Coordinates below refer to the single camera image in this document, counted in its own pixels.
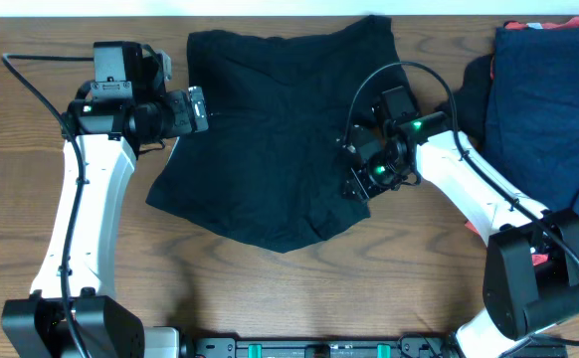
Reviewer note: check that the red garment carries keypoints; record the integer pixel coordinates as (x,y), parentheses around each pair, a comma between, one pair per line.
(548,24)

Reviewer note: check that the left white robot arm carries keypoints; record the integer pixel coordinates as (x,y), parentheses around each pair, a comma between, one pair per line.
(118,115)

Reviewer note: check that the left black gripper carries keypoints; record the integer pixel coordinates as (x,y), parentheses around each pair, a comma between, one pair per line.
(184,125)

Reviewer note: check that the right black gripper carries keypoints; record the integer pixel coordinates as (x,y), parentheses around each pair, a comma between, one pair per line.
(365,189)

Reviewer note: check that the navy blue folded garment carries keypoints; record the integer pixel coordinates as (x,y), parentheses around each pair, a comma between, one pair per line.
(548,134)

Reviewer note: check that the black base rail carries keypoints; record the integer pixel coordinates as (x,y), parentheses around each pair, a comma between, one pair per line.
(319,349)

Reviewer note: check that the dark teal black shorts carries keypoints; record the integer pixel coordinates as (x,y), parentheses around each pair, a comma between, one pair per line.
(269,170)

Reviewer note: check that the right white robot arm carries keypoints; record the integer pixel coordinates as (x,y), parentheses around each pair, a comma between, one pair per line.
(531,272)

